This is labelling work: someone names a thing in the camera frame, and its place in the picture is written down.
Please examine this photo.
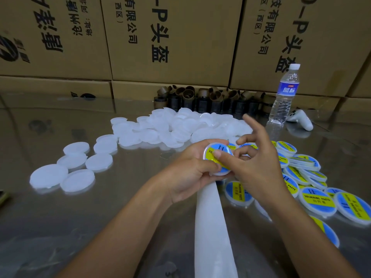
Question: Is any person's left forearm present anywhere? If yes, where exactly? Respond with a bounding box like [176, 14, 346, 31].
[55, 185, 177, 278]

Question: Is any white handheld controller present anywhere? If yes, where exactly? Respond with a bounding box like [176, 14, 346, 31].
[286, 108, 314, 131]

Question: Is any person's right forearm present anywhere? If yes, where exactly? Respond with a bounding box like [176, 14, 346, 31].
[269, 193, 363, 278]

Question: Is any pile of white plastic lids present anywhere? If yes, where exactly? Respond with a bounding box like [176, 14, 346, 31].
[29, 107, 255, 195]

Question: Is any clear plastic water bottle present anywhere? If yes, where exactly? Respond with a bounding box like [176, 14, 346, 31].
[268, 63, 301, 125]

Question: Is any person's left hand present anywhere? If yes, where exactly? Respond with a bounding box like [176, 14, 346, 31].
[159, 141, 230, 204]

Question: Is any person's right hand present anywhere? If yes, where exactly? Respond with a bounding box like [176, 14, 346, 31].
[211, 113, 292, 210]

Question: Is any row of dark cardboard tubes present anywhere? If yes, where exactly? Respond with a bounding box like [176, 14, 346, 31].
[153, 85, 276, 114]

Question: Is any sticker roll with backing strip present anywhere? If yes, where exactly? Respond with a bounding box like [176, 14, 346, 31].
[194, 181, 240, 278]

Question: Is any stack of brown cardboard boxes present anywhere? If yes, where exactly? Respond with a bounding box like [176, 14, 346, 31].
[0, 0, 371, 110]

